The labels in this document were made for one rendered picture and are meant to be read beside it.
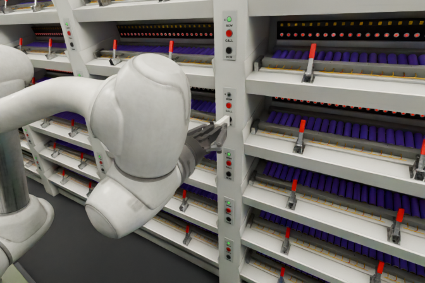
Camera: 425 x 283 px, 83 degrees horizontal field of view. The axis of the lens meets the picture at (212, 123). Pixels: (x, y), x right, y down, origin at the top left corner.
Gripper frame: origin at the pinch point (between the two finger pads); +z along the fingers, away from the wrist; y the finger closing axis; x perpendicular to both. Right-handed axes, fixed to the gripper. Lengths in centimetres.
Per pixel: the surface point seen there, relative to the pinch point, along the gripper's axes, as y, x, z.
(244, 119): 4.7, 0.5, 5.2
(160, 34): -39, 23, 22
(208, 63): -11.3, 14.7, 12.5
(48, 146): -133, -45, 11
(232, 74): 0.9, 13.6, 4.7
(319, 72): 22.7, 14.4, 11.4
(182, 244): -24, -68, 5
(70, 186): -113, -67, 7
